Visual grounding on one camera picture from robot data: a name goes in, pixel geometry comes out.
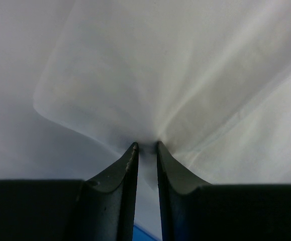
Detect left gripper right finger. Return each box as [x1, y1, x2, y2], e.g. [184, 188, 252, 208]
[157, 142, 291, 240]

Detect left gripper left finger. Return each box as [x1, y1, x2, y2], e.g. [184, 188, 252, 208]
[0, 143, 139, 240]

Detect white t-shirt with robot print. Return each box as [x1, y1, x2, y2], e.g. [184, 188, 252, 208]
[34, 1, 291, 186]

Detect blue plastic bin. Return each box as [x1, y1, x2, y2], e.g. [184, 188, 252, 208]
[132, 225, 158, 241]

